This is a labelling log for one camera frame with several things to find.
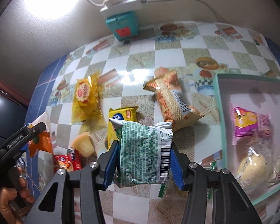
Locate red peanut snack bag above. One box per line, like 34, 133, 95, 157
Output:
53, 149, 82, 173

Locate yellow jelly cup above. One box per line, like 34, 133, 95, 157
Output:
71, 132, 95, 158

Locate green white snack packet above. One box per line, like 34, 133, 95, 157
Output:
109, 118, 173, 188

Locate round bun clear bag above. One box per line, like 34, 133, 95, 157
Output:
235, 136, 273, 194

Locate pink snack bag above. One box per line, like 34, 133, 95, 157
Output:
230, 104, 272, 145

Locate yellow blue biscuit packet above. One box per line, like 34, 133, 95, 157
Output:
106, 106, 140, 150

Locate orange snack bag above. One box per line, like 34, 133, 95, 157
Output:
28, 111, 53, 158

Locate person left hand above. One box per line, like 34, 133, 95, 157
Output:
0, 167, 34, 224

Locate dark cabinet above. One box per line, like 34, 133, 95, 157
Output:
0, 90, 27, 145

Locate orange beige cracker packet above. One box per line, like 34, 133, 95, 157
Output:
144, 70, 204, 132

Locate yellow transparent cracker pack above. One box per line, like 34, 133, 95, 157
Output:
71, 71, 102, 124

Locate teal white cardboard box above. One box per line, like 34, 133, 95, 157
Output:
213, 74, 280, 205

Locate checkered patterned tablecloth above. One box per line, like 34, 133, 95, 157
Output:
38, 21, 280, 224

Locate teal toy box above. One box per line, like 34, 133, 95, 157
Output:
105, 11, 139, 41

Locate white power strip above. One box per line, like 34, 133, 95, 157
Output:
100, 0, 143, 19

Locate white power cable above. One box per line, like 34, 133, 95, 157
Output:
141, 0, 219, 22

